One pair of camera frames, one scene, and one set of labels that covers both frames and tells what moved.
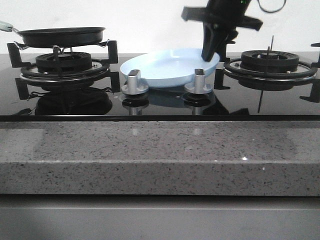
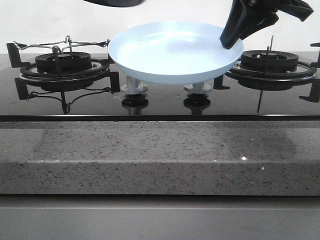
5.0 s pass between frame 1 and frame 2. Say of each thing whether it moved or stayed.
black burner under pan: stayed
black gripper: moved
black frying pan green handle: moved
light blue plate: moved
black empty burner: stayed
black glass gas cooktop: stayed
